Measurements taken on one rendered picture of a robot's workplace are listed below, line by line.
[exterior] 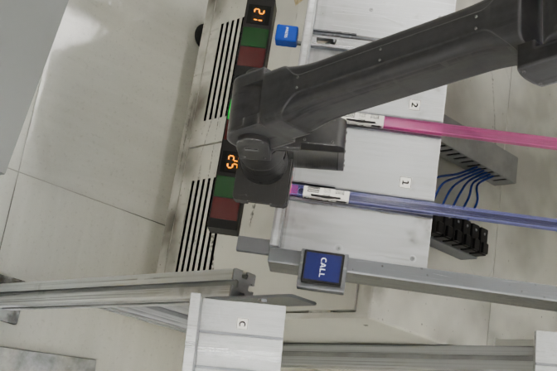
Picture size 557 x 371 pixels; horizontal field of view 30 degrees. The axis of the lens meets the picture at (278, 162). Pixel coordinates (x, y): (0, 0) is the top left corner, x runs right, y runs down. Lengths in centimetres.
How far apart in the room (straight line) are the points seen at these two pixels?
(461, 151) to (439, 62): 83
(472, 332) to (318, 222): 56
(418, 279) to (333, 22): 38
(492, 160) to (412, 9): 46
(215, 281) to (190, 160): 66
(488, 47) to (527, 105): 114
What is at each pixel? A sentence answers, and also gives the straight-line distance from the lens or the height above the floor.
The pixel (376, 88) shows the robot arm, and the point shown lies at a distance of 100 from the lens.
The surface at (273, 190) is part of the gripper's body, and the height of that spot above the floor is 78.
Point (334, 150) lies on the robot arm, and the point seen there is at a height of 91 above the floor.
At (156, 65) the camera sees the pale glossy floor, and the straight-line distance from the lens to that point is 218.
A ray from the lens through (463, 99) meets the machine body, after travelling 188.
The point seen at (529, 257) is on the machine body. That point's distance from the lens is 200.
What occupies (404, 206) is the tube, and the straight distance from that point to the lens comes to 135.
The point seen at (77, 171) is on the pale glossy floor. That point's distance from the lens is 203.
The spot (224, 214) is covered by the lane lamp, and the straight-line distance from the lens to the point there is 137.
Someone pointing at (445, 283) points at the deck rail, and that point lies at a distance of 133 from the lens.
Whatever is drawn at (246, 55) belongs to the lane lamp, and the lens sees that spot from 145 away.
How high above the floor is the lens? 167
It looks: 45 degrees down
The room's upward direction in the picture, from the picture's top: 81 degrees clockwise
